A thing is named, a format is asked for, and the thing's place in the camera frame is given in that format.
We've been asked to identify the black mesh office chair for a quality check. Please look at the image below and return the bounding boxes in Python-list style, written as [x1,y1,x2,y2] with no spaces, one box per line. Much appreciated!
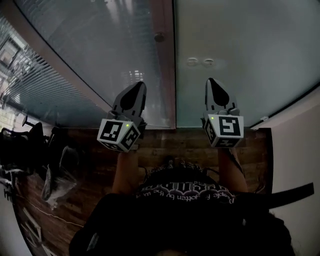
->
[0,115,50,176]

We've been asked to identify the office chair with plastic cover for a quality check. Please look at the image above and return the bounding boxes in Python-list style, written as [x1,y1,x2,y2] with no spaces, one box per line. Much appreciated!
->
[40,126,87,210]

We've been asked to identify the frosted glass door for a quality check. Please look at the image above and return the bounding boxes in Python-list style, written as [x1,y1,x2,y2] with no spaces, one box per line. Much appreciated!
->
[174,0,320,129]

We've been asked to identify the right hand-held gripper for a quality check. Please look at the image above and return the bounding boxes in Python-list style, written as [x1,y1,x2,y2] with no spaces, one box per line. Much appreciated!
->
[201,77,245,149]

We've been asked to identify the person's left forearm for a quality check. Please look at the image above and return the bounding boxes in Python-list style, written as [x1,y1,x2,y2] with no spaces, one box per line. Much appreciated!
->
[111,149,141,195]

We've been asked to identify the person's black printed shirt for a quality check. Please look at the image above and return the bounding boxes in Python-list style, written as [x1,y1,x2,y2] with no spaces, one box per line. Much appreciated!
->
[69,172,296,256]

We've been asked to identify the white tape floor markings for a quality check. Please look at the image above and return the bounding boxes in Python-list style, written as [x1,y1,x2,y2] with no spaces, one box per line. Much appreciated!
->
[19,207,60,256]

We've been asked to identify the glass partition with striped film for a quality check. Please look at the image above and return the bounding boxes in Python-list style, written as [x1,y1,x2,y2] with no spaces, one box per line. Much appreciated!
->
[0,11,112,127]

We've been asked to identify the person's patterned trousers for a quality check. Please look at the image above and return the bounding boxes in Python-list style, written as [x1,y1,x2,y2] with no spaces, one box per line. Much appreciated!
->
[146,158,203,178]

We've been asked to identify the frosted glass side panel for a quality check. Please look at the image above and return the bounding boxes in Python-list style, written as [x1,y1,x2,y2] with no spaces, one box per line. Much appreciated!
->
[13,0,177,130]

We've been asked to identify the person's right forearm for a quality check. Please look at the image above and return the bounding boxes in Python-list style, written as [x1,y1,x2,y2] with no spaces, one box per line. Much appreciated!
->
[217,146,249,195]

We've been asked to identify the black flat strap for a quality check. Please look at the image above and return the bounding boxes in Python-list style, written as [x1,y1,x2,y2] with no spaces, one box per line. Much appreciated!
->
[268,182,315,210]

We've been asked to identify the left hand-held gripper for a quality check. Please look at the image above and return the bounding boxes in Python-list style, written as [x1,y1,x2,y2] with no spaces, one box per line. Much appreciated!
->
[96,81,147,153]

